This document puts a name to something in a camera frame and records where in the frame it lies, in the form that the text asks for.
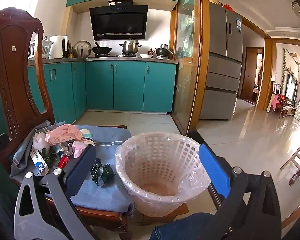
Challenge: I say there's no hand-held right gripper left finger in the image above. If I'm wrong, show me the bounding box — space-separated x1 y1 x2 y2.
13 144 98 240

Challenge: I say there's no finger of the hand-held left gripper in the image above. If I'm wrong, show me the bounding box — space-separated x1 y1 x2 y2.
0 133 10 156

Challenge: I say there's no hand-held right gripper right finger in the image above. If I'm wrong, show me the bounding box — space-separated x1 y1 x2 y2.
198 144 282 240

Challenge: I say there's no small red packet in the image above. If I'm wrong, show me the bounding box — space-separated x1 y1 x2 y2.
57 156 70 168

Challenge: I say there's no dark green foil wrapper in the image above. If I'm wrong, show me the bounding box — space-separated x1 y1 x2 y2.
90 158 117 187

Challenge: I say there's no pink plastic bag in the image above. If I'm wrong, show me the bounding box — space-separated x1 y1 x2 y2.
72 140 89 158

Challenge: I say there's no small paper ball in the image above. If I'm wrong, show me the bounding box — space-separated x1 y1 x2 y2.
32 132 52 153

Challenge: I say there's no pink packet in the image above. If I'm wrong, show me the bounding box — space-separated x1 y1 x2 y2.
45 124 83 145

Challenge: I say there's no clear plastic liner bag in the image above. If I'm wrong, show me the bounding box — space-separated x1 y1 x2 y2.
115 132 212 203

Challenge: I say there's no white and blue carton box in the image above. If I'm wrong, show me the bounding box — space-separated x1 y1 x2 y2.
30 149 49 177

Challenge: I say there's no white plastic wastebasket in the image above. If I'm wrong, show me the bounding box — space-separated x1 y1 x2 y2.
115 132 212 218

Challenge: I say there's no blue striped towel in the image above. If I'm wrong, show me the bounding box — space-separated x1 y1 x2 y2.
10 121 137 213

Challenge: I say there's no person's knee in jeans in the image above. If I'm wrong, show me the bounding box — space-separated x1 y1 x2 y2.
150 212 215 240

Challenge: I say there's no small wooden stool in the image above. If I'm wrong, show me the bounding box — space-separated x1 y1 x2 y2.
140 202 189 225

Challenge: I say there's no carved wooden chair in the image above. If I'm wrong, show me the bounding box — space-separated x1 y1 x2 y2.
0 7 132 233

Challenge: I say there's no pink cloth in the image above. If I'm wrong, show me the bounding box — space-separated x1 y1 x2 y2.
266 93 278 113

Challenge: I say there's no wooden armchair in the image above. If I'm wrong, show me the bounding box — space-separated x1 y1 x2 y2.
272 81 294 119

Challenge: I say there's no teal base cabinet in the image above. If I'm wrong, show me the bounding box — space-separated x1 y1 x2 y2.
0 60 178 130

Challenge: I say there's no brown wooden door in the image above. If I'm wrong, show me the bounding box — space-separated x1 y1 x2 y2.
240 46 264 103

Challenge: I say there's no grey refrigerator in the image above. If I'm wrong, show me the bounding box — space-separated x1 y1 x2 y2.
199 1 243 120

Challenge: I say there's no white dish rack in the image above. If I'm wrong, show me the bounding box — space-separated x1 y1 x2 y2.
27 36 54 59

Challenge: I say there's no glass sliding door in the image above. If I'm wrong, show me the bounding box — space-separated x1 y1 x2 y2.
171 0 210 135

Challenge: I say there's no white water boiler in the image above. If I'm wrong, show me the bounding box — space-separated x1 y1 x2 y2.
49 35 68 58

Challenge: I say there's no television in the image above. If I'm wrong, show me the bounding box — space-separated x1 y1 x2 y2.
285 74 298 100

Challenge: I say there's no steel pan lid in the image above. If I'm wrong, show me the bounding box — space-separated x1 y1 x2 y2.
72 40 92 58

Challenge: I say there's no black wok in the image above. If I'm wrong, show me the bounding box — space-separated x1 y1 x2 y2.
91 42 112 55

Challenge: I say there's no green vine garland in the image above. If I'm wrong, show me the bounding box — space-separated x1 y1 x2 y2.
281 49 287 93

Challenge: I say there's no black pot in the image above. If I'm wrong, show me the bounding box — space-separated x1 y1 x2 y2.
155 44 174 57

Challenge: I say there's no steel pot with lid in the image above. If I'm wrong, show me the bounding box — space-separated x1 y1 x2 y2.
119 38 142 55

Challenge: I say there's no black range hood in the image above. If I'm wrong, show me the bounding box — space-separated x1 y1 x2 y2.
89 0 149 41

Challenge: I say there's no ceiling lamp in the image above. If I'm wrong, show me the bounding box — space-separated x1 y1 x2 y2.
291 1 300 18

